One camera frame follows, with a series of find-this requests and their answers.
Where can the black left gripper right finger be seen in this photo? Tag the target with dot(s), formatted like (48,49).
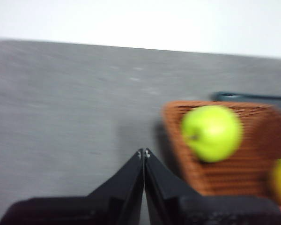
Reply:
(189,211)

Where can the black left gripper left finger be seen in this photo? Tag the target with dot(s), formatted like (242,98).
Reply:
(103,208)

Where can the brown woven wicker basket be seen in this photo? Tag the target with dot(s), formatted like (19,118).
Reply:
(224,178)

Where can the green apple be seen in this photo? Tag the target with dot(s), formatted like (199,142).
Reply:
(213,133)

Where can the black flat tray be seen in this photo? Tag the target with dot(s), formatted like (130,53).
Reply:
(253,96)

